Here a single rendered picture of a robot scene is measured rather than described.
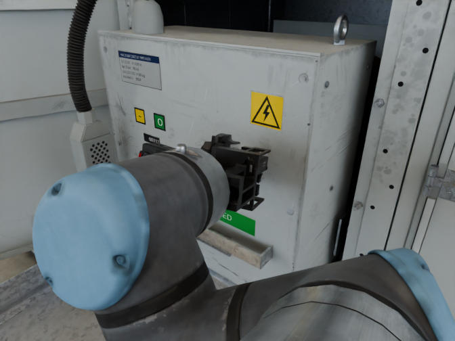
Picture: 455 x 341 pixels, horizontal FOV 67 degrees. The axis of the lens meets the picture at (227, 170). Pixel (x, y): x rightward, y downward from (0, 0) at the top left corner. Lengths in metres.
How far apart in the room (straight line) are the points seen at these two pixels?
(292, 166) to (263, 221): 0.13
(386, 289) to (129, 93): 0.64
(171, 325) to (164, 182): 0.10
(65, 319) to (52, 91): 0.53
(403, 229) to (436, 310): 0.48
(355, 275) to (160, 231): 0.13
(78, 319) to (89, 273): 0.62
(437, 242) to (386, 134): 0.19
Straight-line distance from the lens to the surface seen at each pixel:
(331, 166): 0.62
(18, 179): 1.03
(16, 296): 0.94
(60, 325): 0.86
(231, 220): 0.66
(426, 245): 0.66
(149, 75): 0.69
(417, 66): 0.59
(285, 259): 0.63
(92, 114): 0.75
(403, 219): 0.67
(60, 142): 1.00
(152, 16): 0.74
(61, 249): 0.26
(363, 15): 1.43
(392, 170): 0.64
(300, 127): 0.50
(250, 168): 0.42
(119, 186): 0.23
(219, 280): 0.77
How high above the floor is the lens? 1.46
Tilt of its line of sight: 27 degrees down
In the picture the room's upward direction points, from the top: straight up
